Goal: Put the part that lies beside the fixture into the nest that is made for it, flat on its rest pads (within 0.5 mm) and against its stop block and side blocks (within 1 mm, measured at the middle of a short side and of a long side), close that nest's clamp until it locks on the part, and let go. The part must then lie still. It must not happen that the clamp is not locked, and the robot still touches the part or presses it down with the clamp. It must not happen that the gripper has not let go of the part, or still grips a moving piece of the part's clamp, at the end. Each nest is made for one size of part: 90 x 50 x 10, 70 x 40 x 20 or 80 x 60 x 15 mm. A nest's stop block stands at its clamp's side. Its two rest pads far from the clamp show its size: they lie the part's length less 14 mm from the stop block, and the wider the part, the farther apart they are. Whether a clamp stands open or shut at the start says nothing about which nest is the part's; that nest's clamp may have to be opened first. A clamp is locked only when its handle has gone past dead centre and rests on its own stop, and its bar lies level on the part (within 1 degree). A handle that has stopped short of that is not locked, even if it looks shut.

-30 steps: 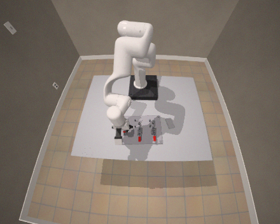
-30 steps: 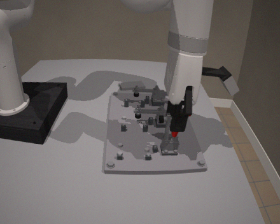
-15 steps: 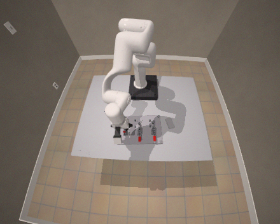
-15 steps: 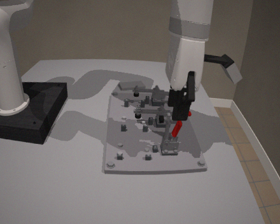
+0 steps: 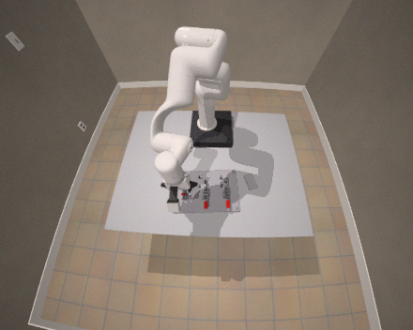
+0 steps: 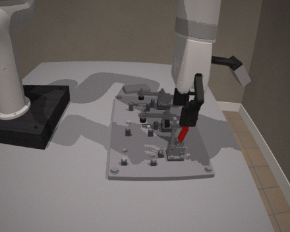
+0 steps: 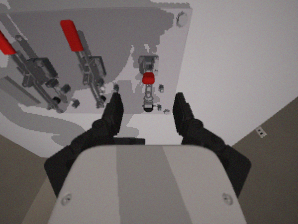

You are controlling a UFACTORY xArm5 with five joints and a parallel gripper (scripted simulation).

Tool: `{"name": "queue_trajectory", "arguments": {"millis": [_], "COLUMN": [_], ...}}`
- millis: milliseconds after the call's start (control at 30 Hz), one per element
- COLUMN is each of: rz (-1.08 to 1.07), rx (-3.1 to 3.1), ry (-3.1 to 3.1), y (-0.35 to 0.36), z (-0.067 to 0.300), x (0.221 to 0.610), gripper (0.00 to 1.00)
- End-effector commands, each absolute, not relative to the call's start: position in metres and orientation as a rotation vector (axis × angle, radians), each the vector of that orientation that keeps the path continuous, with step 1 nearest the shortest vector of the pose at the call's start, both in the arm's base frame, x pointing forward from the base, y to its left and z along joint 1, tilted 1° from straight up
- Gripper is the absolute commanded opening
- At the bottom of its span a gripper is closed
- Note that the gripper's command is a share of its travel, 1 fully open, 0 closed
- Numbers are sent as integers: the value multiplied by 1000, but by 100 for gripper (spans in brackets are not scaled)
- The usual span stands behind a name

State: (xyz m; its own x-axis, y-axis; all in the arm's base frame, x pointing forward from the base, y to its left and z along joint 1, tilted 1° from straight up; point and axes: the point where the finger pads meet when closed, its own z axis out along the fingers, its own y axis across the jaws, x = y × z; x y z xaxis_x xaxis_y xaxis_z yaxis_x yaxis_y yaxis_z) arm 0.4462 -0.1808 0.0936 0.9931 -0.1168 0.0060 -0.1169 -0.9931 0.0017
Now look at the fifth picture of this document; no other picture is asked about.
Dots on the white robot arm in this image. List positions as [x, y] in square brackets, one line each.
[198, 58]

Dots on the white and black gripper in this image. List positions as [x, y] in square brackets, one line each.
[185, 184]

